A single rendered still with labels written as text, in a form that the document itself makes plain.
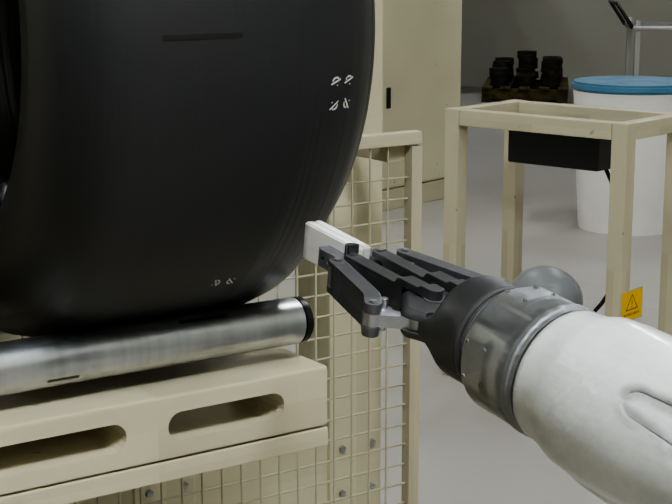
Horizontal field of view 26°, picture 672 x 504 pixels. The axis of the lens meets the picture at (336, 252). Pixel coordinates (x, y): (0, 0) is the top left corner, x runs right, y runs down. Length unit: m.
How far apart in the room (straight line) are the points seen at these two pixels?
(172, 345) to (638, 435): 0.57
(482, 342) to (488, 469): 2.70
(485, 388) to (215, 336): 0.44
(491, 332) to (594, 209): 5.72
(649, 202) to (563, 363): 5.73
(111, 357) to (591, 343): 0.52
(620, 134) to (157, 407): 2.76
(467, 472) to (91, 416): 2.41
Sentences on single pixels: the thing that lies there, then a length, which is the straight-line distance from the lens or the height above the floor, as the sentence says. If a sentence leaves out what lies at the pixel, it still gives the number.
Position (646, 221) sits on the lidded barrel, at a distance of 6.61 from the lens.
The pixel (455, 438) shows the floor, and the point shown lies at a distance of 3.83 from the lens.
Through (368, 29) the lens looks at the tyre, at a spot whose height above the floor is 1.18.
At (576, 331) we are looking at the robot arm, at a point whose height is 1.02.
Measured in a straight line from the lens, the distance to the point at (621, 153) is 3.92.
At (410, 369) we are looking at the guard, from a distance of 2.09.
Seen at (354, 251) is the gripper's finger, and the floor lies 1.02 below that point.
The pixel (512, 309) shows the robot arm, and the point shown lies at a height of 1.02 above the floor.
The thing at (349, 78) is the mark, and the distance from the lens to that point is 1.21.
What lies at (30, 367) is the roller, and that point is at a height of 0.90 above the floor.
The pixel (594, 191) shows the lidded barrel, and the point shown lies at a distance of 6.62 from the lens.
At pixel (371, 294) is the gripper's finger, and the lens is 1.01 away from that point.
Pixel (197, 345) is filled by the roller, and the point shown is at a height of 0.90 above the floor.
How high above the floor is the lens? 1.24
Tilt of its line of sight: 12 degrees down
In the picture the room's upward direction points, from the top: straight up
